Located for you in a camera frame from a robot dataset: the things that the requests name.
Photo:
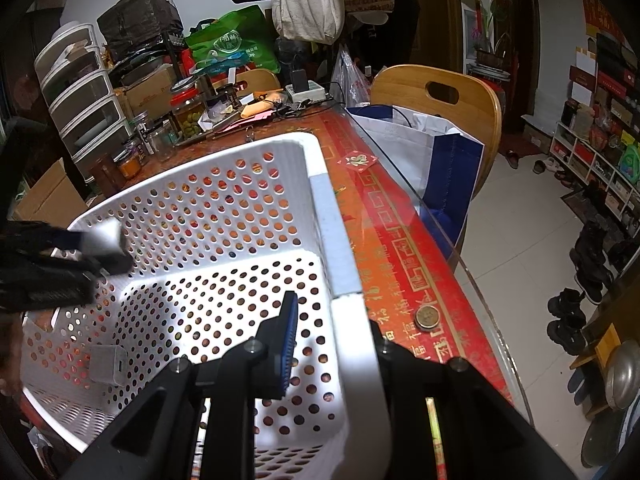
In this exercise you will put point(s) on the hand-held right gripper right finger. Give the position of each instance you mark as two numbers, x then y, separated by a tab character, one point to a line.
405	380

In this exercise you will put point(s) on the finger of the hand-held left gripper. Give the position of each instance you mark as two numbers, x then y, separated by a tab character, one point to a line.
102	264
40	236

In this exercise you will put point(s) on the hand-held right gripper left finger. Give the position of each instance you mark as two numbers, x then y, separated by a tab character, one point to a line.
287	342

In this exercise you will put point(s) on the large white charger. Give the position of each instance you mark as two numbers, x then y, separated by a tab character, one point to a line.
105	237

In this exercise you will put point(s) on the small white charger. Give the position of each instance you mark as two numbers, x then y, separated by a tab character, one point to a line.
106	364

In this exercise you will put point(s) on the white perforated plastic basket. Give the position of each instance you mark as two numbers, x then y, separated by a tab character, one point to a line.
225	195

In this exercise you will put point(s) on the plain cardboard box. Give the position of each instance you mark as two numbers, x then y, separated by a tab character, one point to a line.
50	200

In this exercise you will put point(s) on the round brass tin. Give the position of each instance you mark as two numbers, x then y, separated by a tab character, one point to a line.
427	318

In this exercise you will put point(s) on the brown jar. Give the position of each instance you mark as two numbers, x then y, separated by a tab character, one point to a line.
106	175

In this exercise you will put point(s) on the jar with orange contents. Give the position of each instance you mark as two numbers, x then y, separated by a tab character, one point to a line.
131	165

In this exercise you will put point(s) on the empty clear glass jar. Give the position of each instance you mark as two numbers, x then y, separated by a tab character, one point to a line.
161	142

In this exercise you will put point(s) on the clear plastic drawer unit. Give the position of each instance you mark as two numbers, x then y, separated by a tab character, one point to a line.
80	95

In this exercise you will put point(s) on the red patterned tablecloth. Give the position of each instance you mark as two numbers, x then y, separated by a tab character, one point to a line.
395	220

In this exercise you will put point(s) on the red-lidded jar of olives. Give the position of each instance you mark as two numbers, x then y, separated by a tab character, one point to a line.
190	117

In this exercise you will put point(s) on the black chunky shoes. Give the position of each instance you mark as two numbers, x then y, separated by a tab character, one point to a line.
566	320

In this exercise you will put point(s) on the blue slipper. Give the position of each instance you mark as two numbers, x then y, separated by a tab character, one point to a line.
579	385

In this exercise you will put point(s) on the cardboard box with red print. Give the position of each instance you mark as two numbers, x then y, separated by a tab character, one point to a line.
150	92

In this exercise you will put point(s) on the red diamond sticker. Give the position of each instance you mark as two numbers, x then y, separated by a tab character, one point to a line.
357	161

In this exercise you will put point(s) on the small wooden stool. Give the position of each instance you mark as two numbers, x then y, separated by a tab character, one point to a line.
602	345

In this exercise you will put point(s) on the round metal lid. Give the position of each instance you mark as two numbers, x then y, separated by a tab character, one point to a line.
622	375

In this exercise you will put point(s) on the tall black boots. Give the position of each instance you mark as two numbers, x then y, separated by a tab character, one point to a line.
592	260

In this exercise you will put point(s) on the white and blue shopping bag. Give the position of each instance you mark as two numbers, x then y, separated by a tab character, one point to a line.
400	145

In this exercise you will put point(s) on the plain wooden chair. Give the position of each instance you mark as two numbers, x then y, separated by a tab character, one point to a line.
255	80

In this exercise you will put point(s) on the white power strip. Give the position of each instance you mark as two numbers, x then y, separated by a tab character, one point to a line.
312	94

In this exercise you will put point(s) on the black plug adapter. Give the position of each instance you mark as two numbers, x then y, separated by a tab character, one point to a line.
299	81

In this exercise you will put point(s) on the green shopping bag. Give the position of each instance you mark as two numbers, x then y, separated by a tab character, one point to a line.
240	40

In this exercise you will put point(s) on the white plastic bag red print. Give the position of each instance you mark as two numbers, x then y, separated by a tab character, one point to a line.
352	80

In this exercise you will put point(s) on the white storage shelf unit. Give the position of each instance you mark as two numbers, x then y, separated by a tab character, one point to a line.
585	155

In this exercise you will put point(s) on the beige canvas tote bag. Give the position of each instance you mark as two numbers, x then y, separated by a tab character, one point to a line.
305	5

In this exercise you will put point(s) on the potted plant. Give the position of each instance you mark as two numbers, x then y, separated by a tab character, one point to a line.
487	40

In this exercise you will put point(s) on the dark wooden door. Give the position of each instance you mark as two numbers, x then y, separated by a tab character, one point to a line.
520	35

